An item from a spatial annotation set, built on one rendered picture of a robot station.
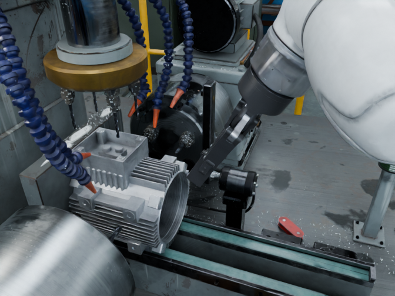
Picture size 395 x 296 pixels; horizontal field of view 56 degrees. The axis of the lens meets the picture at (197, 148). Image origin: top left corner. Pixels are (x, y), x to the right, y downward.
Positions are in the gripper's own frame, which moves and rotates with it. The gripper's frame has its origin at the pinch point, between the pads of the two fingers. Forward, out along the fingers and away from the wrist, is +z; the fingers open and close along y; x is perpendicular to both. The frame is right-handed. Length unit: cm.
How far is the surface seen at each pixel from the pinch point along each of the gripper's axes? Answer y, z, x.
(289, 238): -20.9, 20.1, 29.3
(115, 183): -0.6, 17.0, -11.9
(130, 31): -295, 154, -127
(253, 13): -66, -6, -12
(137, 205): 2.3, 15.2, -5.6
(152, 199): 0.9, 13.0, -4.0
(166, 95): -27.6, 11.0, -16.2
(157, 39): -299, 144, -98
